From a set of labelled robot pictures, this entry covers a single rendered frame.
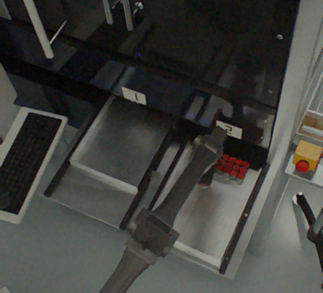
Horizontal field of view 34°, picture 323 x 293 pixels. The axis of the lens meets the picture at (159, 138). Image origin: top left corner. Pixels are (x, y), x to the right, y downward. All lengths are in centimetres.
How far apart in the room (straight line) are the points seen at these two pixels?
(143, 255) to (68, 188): 72
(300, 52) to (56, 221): 177
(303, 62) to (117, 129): 80
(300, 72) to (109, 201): 76
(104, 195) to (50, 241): 99
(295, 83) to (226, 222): 54
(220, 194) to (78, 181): 47
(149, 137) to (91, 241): 96
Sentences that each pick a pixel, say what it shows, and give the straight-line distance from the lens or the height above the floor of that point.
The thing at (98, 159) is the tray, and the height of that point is 88.
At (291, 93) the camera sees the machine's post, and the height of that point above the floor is 131.
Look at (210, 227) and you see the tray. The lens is 171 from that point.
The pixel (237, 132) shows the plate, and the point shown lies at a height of 103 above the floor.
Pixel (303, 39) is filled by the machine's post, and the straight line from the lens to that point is 129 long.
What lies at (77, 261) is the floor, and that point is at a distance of 267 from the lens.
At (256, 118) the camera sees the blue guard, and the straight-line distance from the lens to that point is 160.
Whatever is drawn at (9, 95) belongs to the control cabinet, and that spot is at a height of 86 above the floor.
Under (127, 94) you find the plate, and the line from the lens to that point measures 181.
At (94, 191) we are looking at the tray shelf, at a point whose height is 88.
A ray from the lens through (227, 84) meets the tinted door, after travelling 154.
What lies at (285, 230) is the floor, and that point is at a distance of 268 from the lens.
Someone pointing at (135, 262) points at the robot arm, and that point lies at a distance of 116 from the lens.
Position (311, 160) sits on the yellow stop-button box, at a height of 102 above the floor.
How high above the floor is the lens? 248
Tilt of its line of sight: 59 degrees down
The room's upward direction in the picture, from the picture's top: 8 degrees counter-clockwise
